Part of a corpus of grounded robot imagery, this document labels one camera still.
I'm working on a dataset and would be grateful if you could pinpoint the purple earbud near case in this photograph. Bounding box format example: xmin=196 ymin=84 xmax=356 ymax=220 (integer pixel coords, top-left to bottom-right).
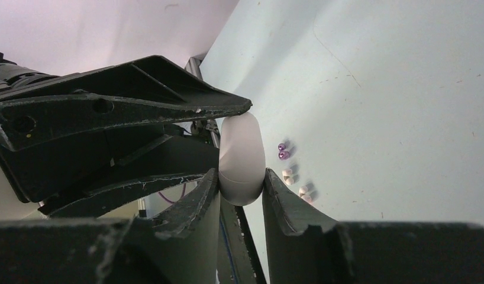
xmin=278 ymin=143 xmax=291 ymax=160

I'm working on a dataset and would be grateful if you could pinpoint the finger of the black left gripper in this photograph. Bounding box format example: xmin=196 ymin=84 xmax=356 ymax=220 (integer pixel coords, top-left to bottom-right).
xmin=38 ymin=135 xmax=219 ymax=218

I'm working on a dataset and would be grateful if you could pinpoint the white earbud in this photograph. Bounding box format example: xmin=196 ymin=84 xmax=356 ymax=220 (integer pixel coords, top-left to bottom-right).
xmin=282 ymin=168 xmax=295 ymax=185
xmin=298 ymin=186 xmax=313 ymax=204

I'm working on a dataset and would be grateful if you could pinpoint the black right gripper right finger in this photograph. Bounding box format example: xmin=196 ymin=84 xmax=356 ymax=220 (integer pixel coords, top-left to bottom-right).
xmin=262 ymin=169 xmax=484 ymax=283

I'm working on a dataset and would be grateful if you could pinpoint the white earbud charging case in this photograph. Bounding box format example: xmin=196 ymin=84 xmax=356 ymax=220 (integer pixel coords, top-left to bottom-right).
xmin=218 ymin=112 xmax=266 ymax=206

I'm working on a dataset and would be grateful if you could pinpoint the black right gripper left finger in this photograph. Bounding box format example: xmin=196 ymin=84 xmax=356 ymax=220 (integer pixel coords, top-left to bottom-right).
xmin=0 ymin=169 xmax=220 ymax=283

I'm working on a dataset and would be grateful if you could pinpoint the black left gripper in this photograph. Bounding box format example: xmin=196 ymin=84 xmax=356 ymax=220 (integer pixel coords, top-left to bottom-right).
xmin=0 ymin=49 xmax=253 ymax=205

